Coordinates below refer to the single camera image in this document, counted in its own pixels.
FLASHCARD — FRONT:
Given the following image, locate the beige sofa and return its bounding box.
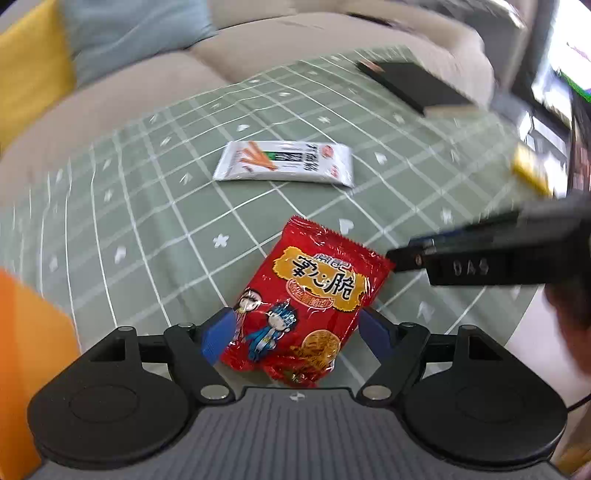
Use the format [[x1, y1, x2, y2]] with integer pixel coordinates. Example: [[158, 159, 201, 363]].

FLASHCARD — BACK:
[[0, 0, 497, 195]]

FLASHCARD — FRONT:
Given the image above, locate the green checked tablecloth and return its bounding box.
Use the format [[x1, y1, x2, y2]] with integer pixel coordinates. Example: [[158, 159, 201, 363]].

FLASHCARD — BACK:
[[0, 44, 550, 370]]

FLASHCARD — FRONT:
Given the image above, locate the television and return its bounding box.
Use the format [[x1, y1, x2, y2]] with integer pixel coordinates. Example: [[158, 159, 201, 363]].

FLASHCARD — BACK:
[[531, 0, 591, 134]]

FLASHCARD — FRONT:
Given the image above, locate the white snack packet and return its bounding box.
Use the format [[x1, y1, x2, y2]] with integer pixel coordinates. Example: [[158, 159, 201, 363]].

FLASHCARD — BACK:
[[213, 140, 355, 189]]

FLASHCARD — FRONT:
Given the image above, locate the yellow pillow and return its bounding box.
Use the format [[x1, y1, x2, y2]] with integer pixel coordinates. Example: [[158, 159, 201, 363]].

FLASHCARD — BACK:
[[0, 0, 77, 148]]

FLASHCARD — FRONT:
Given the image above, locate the light blue pillow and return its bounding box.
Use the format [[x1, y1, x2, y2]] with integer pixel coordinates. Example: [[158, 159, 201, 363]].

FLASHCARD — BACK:
[[60, 0, 218, 88]]

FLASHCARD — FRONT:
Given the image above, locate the yellow packet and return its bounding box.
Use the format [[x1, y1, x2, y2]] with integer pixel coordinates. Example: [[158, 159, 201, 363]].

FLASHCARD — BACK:
[[512, 143, 555, 198]]

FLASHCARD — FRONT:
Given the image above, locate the red cartoon snack packet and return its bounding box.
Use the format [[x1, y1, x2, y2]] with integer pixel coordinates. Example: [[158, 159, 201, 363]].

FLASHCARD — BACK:
[[219, 216, 397, 388]]

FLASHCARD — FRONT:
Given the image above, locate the black notebook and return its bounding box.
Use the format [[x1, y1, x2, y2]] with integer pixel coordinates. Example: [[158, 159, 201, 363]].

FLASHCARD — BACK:
[[355, 58, 478, 118]]

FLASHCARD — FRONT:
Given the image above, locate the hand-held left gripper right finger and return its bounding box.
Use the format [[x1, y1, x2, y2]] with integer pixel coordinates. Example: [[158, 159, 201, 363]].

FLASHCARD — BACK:
[[359, 308, 485, 400]]

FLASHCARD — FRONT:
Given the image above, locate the person's right hand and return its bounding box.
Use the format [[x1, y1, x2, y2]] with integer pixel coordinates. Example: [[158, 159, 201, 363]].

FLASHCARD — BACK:
[[547, 272, 591, 370]]

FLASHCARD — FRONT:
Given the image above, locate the orange storage box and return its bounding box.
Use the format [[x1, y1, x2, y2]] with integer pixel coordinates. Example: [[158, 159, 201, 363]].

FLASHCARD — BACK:
[[0, 268, 81, 480]]

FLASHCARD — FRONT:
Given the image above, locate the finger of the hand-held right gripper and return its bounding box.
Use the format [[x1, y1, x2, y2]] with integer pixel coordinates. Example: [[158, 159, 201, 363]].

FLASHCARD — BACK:
[[385, 247, 437, 273], [409, 211, 525, 247]]

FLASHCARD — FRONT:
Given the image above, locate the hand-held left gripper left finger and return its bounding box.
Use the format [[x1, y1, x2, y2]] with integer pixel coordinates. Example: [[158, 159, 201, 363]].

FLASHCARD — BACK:
[[117, 308, 238, 402]]

